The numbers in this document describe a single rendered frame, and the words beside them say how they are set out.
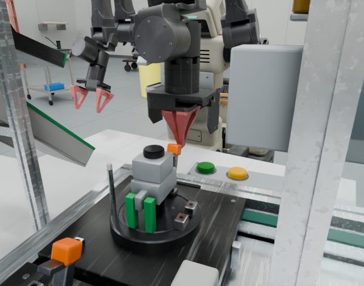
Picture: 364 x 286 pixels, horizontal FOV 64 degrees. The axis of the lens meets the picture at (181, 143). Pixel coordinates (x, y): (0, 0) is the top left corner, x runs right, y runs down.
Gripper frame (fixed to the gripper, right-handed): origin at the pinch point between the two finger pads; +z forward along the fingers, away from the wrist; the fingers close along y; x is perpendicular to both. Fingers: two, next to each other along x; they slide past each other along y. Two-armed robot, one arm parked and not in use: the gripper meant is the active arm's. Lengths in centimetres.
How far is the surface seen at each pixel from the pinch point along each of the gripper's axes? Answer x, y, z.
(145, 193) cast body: -14.5, 0.4, 2.2
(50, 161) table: 18, -51, 20
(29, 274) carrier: -25.5, -10.1, 9.9
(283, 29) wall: 988, -38, -37
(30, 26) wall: 878, -971, -48
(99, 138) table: 41, -49, 19
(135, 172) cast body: -13.4, -1.7, 0.0
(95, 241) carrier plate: -17.6, -6.3, 9.7
